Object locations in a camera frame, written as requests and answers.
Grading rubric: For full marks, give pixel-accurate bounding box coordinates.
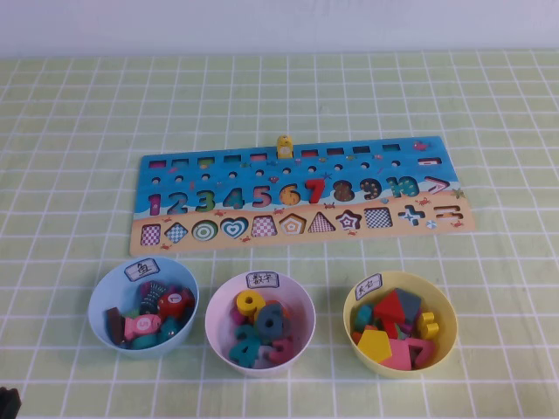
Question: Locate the green checked tablecloth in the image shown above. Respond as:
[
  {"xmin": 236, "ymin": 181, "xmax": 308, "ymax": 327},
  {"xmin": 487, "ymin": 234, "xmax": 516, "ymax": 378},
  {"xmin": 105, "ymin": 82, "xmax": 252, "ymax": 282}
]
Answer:
[{"xmin": 0, "ymin": 50, "xmax": 559, "ymax": 419}]

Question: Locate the grey-blue number six piece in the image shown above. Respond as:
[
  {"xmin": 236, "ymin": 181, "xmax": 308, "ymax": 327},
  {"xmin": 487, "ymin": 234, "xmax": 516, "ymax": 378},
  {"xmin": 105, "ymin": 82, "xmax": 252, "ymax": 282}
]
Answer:
[{"xmin": 254, "ymin": 304, "xmax": 287, "ymax": 341}]

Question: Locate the dark striped fish piece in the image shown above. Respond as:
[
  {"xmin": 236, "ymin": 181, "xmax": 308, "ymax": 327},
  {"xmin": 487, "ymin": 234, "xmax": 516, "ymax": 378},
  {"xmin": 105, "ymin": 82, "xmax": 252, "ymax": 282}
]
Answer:
[{"xmin": 138, "ymin": 281, "xmax": 167, "ymax": 314}]

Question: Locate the yellow plastic bowl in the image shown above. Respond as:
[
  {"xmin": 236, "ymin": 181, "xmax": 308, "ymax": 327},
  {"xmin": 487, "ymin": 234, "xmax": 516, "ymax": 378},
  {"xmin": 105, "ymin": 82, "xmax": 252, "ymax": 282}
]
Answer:
[{"xmin": 342, "ymin": 270, "xmax": 459, "ymax": 380}]

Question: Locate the magenta number three piece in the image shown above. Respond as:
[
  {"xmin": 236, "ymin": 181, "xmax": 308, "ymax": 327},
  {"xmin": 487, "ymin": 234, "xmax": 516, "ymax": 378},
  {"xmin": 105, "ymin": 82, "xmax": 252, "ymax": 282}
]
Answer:
[{"xmin": 266, "ymin": 335, "xmax": 296, "ymax": 363}]

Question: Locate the white label on pink bowl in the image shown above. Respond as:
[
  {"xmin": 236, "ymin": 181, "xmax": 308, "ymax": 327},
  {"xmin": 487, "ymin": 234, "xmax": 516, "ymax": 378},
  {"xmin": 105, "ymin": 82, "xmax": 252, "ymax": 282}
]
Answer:
[{"xmin": 246, "ymin": 271, "xmax": 280, "ymax": 290}]

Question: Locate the red fish piece numbered one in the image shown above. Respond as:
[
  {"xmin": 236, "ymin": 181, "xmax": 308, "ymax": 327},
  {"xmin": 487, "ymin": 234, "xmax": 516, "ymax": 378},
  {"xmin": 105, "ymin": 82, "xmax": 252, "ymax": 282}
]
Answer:
[{"xmin": 156, "ymin": 287, "xmax": 196, "ymax": 322}]

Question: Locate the yellow pentagon piece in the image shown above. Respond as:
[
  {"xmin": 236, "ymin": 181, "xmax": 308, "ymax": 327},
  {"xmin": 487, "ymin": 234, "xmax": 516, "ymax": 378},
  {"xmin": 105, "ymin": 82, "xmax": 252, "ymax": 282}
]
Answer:
[{"xmin": 356, "ymin": 329, "xmax": 392, "ymax": 364}]

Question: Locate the red shape piece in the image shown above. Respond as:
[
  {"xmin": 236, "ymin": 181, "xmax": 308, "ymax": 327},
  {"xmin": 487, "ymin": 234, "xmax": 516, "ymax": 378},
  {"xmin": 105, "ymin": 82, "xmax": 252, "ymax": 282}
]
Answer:
[{"xmin": 379, "ymin": 318, "xmax": 401, "ymax": 340}]

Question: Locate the pink square piece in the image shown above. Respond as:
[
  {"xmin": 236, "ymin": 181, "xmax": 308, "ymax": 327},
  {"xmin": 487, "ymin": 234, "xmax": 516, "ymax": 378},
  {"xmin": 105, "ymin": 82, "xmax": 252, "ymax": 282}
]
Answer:
[{"xmin": 378, "ymin": 338, "xmax": 414, "ymax": 371}]

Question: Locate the brown fish piece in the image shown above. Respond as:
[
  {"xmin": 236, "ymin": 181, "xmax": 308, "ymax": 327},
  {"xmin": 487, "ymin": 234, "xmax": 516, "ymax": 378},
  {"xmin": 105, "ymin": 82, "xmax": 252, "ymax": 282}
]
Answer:
[{"xmin": 104, "ymin": 307, "xmax": 128, "ymax": 346}]

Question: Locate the pink fish piece numbered five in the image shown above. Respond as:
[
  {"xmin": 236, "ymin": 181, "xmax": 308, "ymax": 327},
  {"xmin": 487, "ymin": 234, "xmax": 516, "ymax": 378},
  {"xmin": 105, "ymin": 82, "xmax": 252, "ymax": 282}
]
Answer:
[{"xmin": 123, "ymin": 314, "xmax": 161, "ymax": 342}]

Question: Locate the red triangle piece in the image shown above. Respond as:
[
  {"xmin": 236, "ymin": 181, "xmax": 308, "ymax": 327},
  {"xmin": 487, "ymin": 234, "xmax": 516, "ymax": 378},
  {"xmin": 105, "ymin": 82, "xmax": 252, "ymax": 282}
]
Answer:
[{"xmin": 372, "ymin": 290, "xmax": 405, "ymax": 324}]

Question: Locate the pink plastic bowl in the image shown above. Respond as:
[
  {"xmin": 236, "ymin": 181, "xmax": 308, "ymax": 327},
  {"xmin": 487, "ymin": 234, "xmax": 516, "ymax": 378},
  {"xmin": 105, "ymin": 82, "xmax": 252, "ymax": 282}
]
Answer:
[{"xmin": 204, "ymin": 270, "xmax": 317, "ymax": 378}]

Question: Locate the colourful wooden puzzle board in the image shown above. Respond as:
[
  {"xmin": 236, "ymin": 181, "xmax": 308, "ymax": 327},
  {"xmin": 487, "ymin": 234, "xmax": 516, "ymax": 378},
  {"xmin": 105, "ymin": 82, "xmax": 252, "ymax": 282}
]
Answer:
[{"xmin": 128, "ymin": 134, "xmax": 478, "ymax": 258}]

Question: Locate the pink angled sign piece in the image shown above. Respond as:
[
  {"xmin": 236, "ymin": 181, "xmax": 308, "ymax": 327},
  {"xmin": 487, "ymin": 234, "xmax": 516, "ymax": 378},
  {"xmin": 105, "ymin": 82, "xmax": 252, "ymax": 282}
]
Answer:
[{"xmin": 405, "ymin": 336, "xmax": 437, "ymax": 368}]

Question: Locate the yellow equals sign piece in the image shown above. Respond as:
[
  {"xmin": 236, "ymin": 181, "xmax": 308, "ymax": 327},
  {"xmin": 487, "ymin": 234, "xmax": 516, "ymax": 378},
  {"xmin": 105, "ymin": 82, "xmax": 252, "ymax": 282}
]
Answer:
[{"xmin": 414, "ymin": 311, "xmax": 440, "ymax": 340}]

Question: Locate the white label on blue bowl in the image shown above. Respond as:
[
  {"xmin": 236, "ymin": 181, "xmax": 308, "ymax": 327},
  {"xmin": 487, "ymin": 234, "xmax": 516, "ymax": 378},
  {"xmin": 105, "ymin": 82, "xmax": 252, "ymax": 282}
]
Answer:
[{"xmin": 123, "ymin": 258, "xmax": 166, "ymax": 283}]

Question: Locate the light blue plastic bowl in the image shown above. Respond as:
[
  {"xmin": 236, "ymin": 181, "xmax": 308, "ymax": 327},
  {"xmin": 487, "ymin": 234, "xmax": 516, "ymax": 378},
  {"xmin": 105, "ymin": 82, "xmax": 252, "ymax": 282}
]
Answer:
[{"xmin": 87, "ymin": 256, "xmax": 200, "ymax": 361}]

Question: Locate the red number seven piece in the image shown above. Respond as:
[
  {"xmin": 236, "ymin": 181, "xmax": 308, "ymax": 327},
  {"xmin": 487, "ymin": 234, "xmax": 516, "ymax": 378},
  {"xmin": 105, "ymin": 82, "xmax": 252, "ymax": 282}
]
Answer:
[{"xmin": 304, "ymin": 178, "xmax": 327, "ymax": 205}]

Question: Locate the teal number four piece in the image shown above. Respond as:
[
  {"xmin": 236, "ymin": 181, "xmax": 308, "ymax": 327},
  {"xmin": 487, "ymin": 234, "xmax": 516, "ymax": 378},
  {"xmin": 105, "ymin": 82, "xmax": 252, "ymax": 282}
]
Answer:
[{"xmin": 229, "ymin": 340, "xmax": 263, "ymax": 367}]

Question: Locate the yellow number nine piece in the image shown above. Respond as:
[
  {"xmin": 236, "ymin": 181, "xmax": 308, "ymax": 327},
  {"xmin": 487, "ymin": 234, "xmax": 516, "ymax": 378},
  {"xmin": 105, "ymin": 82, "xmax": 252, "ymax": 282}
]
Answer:
[{"xmin": 235, "ymin": 291, "xmax": 266, "ymax": 318}]

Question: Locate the white label on yellow bowl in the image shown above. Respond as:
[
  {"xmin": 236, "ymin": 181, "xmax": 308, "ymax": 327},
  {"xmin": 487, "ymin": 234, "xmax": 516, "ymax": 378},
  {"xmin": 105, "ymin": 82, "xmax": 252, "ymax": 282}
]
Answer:
[{"xmin": 355, "ymin": 273, "xmax": 384, "ymax": 300}]

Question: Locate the grey-blue trapezoid piece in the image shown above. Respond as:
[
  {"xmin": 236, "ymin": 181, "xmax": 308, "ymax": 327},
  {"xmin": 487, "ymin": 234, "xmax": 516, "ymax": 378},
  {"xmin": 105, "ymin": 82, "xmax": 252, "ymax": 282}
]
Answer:
[{"xmin": 394, "ymin": 287, "xmax": 424, "ymax": 323}]

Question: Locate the teal shape piece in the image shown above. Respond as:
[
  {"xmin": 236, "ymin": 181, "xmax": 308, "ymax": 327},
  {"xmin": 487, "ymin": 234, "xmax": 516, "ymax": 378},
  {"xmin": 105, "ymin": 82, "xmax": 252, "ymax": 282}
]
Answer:
[{"xmin": 353, "ymin": 304, "xmax": 375, "ymax": 333}]

